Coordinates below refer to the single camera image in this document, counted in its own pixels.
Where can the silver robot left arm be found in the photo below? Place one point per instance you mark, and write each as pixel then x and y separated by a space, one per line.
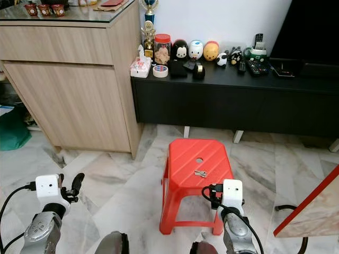
pixel 41 233

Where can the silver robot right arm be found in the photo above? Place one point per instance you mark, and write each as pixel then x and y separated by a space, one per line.
pixel 238 233

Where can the red plastic stool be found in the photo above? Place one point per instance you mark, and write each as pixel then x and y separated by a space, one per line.
pixel 196 156

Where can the silver robot right leg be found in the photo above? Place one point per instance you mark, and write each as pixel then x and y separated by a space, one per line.
pixel 203 248

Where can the silver robot leg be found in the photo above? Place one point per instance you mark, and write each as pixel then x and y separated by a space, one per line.
pixel 203 248
pixel 111 244

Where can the silver robot left leg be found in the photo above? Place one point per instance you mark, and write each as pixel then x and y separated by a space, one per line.
pixel 111 244

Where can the black curved chair leg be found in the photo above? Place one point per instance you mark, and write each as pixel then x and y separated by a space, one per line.
pixel 291 207

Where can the green bag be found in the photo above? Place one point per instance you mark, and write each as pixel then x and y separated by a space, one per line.
pixel 13 132

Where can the light wooden cabinet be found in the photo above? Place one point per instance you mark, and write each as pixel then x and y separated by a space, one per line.
pixel 63 100

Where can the black low TV console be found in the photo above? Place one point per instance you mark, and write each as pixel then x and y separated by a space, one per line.
pixel 233 106

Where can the marble table with red edge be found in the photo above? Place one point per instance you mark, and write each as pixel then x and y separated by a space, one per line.
pixel 315 209

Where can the white paper sheet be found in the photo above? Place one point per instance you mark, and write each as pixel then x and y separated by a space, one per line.
pixel 5 109

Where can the black tape dispenser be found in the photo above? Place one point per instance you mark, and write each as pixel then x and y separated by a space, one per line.
pixel 199 71

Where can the white and red tissue pack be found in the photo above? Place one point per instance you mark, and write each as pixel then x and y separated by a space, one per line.
pixel 140 67

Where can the black wallet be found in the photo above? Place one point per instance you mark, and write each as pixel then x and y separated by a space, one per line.
pixel 177 69

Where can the small black box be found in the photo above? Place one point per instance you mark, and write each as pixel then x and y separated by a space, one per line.
pixel 189 64

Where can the white tape roll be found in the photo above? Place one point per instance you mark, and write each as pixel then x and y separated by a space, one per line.
pixel 160 71

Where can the small white panda figure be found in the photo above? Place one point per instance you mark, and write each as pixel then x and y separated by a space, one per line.
pixel 221 59

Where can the small black animal figure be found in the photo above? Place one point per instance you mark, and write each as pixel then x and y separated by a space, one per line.
pixel 235 56

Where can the white round plush toy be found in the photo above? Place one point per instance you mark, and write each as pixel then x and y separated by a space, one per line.
pixel 196 50

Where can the green and white holder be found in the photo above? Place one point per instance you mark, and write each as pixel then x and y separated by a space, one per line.
pixel 256 54

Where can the black round plush toy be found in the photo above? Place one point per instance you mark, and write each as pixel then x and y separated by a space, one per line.
pixel 179 50

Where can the clear jar with red lid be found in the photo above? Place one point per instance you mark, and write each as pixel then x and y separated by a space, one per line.
pixel 162 50

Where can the slim black remote control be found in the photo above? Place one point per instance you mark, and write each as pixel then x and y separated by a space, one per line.
pixel 259 41

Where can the gold and blue trophy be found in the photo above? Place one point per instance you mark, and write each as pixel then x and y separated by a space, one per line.
pixel 148 29

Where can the white lucky cat figurine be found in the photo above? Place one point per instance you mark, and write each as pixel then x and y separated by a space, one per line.
pixel 85 2

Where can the black teapot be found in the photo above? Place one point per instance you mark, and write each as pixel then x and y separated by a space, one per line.
pixel 53 1

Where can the red packet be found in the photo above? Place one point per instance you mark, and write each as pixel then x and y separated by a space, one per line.
pixel 112 2

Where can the black television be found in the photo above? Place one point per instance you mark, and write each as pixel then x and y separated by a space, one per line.
pixel 310 29

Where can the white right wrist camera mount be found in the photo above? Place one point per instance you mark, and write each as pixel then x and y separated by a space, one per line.
pixel 232 193

